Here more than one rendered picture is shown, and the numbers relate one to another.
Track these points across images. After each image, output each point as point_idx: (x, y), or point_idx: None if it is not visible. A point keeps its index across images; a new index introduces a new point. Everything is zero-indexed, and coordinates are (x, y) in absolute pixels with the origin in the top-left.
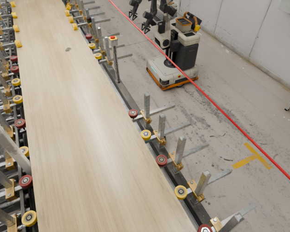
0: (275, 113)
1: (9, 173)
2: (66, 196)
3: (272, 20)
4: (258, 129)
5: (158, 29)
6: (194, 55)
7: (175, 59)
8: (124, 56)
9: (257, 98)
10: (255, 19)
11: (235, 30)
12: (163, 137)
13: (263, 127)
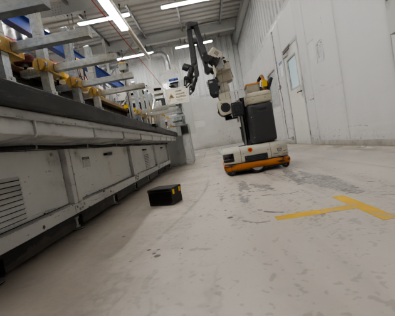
0: None
1: None
2: None
3: None
4: (389, 183)
5: (209, 88)
6: (270, 119)
7: (249, 135)
8: (158, 109)
9: None
10: (385, 82)
11: (371, 114)
12: (74, 75)
13: None
